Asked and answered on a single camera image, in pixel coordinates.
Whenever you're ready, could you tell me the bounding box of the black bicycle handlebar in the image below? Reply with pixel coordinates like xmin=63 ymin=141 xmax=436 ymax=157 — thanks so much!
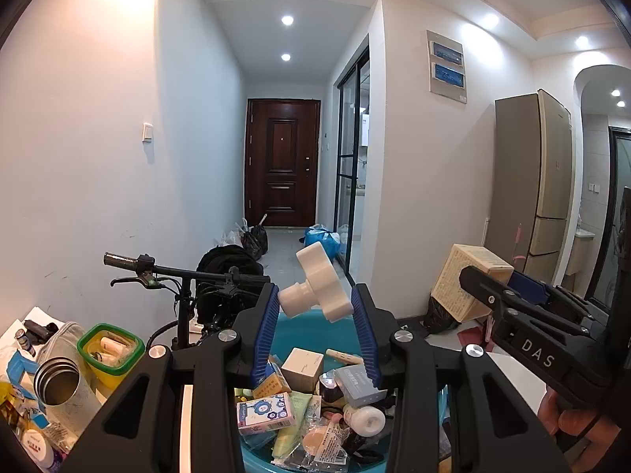
xmin=103 ymin=251 xmax=273 ymax=352

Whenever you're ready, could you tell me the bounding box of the beige cardboard box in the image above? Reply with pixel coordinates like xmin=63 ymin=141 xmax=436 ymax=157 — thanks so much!
xmin=430 ymin=243 xmax=515 ymax=324

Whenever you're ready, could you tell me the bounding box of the grey pouch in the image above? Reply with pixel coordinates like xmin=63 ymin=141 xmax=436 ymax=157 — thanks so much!
xmin=36 ymin=320 xmax=88 ymax=370

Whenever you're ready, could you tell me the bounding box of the blue plastic bag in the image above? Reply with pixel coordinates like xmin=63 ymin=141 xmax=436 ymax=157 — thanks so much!
xmin=302 ymin=224 xmax=341 ymax=260

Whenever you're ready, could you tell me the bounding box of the grey blue box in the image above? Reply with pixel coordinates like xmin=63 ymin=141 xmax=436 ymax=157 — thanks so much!
xmin=335 ymin=365 xmax=388 ymax=408

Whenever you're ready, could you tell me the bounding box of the dark glass door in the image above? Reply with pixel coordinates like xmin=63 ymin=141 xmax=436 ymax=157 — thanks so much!
xmin=586 ymin=125 xmax=631 ymax=312

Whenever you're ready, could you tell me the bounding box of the white plastic bag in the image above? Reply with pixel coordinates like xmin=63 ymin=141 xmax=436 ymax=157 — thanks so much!
xmin=219 ymin=219 xmax=248 ymax=248

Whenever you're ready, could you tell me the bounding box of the white plastic knob bottle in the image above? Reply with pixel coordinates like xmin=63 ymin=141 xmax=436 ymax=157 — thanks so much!
xmin=277 ymin=241 xmax=356 ymax=322

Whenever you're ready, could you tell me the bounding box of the beige sink cabinet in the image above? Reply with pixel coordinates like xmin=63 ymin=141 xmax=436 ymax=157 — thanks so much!
xmin=566 ymin=229 xmax=595 ymax=277

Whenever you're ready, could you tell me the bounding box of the person's right hand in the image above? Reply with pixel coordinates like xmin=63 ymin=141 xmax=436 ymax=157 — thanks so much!
xmin=537 ymin=387 xmax=614 ymax=455

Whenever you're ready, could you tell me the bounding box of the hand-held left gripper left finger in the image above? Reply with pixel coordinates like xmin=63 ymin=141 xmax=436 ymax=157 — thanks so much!
xmin=59 ymin=283 xmax=282 ymax=473

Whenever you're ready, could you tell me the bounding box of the teal plastic basin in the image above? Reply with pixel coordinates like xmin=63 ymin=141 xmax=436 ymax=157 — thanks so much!
xmin=235 ymin=305 xmax=450 ymax=473

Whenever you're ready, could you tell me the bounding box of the black small device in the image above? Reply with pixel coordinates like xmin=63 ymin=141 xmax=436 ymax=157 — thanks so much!
xmin=22 ymin=320 xmax=60 ymax=346

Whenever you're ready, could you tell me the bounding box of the yellow plastic bag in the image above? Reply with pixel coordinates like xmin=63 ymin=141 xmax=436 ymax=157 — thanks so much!
xmin=0 ymin=379 xmax=31 ymax=435

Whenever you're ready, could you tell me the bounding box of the powder puff clear packet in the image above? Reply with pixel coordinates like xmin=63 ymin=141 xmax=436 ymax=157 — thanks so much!
xmin=295 ymin=420 xmax=352 ymax=465

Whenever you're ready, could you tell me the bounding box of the black trash bag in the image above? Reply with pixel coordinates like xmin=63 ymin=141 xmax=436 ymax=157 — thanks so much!
xmin=240 ymin=223 xmax=270 ymax=260
xmin=426 ymin=296 xmax=460 ymax=334

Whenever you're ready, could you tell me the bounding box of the beige refrigerator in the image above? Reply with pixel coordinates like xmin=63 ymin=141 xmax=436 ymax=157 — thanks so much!
xmin=485 ymin=89 xmax=575 ymax=273

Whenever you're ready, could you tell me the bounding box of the orange patterned packet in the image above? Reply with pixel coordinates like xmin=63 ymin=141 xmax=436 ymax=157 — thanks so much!
xmin=253 ymin=372 xmax=291 ymax=398

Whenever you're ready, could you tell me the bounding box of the black framed glass door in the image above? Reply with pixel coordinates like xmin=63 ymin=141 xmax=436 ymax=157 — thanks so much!
xmin=332 ymin=34 xmax=371 ymax=275

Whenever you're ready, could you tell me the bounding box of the black backpack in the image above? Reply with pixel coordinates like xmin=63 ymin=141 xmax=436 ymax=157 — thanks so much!
xmin=196 ymin=245 xmax=265 ymax=327

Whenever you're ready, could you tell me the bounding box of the white box blue flower print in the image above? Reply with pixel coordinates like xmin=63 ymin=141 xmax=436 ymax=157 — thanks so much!
xmin=237 ymin=393 xmax=297 ymax=437

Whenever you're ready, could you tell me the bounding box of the cream stick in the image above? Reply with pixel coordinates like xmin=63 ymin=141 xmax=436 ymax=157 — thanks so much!
xmin=326 ymin=348 xmax=364 ymax=366

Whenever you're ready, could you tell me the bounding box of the dark small bottle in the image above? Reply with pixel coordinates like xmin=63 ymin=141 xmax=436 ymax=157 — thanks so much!
xmin=319 ymin=372 xmax=346 ymax=403

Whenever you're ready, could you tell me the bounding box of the grey electrical panel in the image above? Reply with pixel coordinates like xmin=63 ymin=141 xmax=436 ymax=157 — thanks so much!
xmin=426 ymin=29 xmax=469 ymax=106

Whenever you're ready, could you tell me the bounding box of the small beige box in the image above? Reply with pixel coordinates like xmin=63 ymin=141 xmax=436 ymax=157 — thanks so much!
xmin=282 ymin=347 xmax=325 ymax=393

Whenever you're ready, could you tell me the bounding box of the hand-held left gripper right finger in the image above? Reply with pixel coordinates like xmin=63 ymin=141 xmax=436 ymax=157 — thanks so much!
xmin=351 ymin=283 xmax=577 ymax=473

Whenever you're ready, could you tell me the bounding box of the light green tube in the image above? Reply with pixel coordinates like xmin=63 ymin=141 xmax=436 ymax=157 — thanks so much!
xmin=273 ymin=391 xmax=322 ymax=460

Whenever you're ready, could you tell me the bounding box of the yellow container green rim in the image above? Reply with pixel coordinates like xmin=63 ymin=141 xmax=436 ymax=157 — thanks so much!
xmin=77 ymin=323 xmax=146 ymax=389

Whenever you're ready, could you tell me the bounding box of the white round bottle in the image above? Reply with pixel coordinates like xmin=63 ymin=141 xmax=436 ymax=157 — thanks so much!
xmin=343 ymin=404 xmax=386 ymax=438

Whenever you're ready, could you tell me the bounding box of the dark wooden door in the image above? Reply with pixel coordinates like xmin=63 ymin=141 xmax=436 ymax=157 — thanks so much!
xmin=245 ymin=98 xmax=321 ymax=230

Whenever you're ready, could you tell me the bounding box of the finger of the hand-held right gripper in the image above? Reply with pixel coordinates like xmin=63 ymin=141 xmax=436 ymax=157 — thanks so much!
xmin=458 ymin=265 xmax=523 ymax=326
xmin=508 ymin=270 xmax=599 ymax=321

